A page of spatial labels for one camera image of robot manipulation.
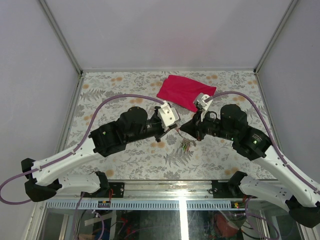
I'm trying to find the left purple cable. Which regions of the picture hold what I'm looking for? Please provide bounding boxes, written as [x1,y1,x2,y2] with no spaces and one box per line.
[0,94,166,205]

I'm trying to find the white slotted cable duct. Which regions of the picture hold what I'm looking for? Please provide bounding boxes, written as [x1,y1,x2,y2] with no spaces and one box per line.
[46,199,232,211]

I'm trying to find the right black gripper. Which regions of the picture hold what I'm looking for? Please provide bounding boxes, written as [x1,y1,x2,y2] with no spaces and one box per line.
[180,107,236,141]

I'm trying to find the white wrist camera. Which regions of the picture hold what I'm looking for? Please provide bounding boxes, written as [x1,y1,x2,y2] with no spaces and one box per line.
[157,101,181,132]
[193,93,213,122]

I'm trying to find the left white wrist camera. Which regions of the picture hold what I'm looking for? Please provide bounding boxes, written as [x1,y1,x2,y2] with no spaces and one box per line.
[157,101,181,132]

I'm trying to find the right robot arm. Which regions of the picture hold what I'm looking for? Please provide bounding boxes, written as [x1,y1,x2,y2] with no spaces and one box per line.
[180,104,320,228]

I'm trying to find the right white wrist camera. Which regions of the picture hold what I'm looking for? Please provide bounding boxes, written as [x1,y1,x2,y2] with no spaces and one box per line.
[193,93,213,122]

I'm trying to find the bunch of tagged keys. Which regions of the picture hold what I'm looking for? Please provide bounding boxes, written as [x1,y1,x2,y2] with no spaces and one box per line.
[179,139,197,153]

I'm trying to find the magenta cloth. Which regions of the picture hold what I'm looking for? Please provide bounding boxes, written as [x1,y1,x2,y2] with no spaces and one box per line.
[156,75,217,113]

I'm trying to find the large metal keyring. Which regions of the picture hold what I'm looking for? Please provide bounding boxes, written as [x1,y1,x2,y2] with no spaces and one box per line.
[177,129,197,147]

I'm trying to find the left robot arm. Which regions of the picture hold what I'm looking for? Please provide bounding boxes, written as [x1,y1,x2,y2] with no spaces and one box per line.
[21,104,180,202]

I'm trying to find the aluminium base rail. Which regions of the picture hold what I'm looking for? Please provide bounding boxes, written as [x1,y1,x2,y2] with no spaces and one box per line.
[39,179,283,200]

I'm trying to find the floral table mat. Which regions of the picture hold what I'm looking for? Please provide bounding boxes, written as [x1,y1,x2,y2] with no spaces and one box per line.
[67,70,273,180]

